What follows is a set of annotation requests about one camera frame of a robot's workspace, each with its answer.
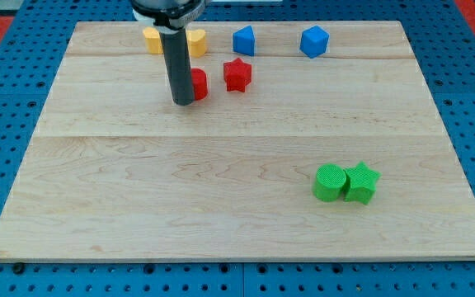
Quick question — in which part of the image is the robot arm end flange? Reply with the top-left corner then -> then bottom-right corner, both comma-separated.
130,0 -> 211,31

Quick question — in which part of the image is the yellow heart block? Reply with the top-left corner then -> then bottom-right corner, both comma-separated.
186,29 -> 208,58

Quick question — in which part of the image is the yellow hexagon block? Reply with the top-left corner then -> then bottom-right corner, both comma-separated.
143,26 -> 163,54

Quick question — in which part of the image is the red star block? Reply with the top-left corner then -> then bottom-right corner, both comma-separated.
223,58 -> 252,92

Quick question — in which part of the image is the red cylinder block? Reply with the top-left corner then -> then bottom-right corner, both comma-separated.
191,68 -> 209,101

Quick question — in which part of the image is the light wooden board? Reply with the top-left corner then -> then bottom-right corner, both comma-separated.
0,21 -> 475,263

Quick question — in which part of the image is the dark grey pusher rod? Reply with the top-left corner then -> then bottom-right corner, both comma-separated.
160,28 -> 195,106

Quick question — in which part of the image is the green cylinder block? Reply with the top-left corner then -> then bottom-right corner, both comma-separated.
313,163 -> 347,202

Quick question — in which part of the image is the blue triangular block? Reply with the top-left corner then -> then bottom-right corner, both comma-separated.
233,26 -> 256,56

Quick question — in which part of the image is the green star block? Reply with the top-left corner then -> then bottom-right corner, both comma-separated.
344,162 -> 381,205

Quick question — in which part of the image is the blue cube block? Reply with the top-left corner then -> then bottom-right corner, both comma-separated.
299,26 -> 330,59

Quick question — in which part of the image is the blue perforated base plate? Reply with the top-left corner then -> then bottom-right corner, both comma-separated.
0,0 -> 475,296

